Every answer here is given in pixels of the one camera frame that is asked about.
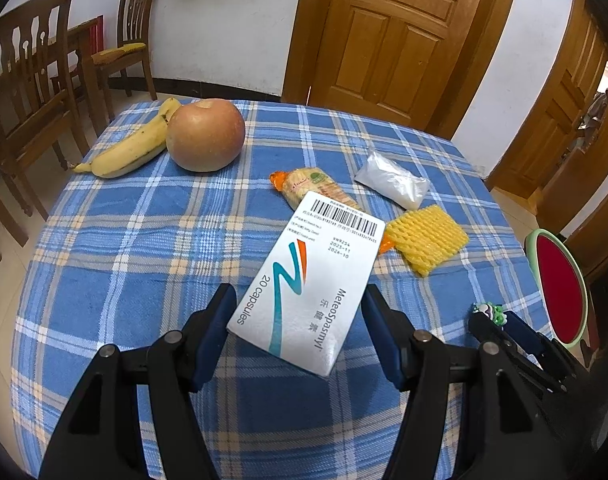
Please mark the orange tangerine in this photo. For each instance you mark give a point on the orange tangerine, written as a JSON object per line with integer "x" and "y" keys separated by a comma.
{"x": 385, "y": 244}

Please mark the yellow banana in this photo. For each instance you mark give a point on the yellow banana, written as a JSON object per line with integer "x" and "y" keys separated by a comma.
{"x": 129, "y": 152}

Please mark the red round stool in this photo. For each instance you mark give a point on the red round stool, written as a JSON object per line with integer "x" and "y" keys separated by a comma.
{"x": 559, "y": 285}

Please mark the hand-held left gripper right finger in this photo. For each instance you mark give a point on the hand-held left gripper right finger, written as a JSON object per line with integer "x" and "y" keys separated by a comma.
{"x": 384, "y": 345}

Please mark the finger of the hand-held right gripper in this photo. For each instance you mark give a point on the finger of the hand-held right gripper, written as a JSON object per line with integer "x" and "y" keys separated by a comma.
{"x": 486, "y": 331}
{"x": 526, "y": 334}

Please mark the blue plaid tablecloth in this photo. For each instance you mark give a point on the blue plaid tablecloth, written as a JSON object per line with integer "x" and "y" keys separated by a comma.
{"x": 134, "y": 270}

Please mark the clear snack packet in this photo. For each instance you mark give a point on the clear snack packet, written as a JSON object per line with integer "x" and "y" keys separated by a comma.
{"x": 314, "y": 185}

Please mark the green toy figure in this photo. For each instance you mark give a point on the green toy figure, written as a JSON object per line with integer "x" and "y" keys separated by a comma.
{"x": 491, "y": 312}

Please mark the white medicine box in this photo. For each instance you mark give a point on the white medicine box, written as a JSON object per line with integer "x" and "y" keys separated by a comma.
{"x": 304, "y": 285}

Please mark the closed wooden panel door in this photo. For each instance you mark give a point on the closed wooden panel door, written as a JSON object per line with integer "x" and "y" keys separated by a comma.
{"x": 384, "y": 35}

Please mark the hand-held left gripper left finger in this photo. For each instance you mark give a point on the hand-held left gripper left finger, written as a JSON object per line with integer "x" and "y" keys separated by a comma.
{"x": 211, "y": 340}

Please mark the tall dark wooden chair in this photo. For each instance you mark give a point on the tall dark wooden chair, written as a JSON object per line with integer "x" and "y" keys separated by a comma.
{"x": 29, "y": 60}

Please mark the reddish apple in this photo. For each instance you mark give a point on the reddish apple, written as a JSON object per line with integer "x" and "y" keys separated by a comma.
{"x": 204, "y": 135}

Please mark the yellow foam fruit net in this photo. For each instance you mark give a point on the yellow foam fruit net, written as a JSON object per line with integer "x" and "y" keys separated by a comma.
{"x": 426, "y": 237}

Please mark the yellow seat cushion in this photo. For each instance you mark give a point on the yellow seat cushion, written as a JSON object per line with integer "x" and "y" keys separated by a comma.
{"x": 119, "y": 52}

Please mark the low wooden cabinet door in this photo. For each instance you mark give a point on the low wooden cabinet door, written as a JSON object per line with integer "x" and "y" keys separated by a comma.
{"x": 604, "y": 240}

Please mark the white filled plastic bag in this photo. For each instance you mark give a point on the white filled plastic bag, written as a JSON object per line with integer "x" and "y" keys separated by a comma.
{"x": 391, "y": 180}

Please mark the wooden chair with cushion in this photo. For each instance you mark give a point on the wooden chair with cushion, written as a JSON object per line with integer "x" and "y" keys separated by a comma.
{"x": 134, "y": 10}

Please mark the open wooden panel door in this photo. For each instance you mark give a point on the open wooden panel door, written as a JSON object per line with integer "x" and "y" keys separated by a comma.
{"x": 544, "y": 130}

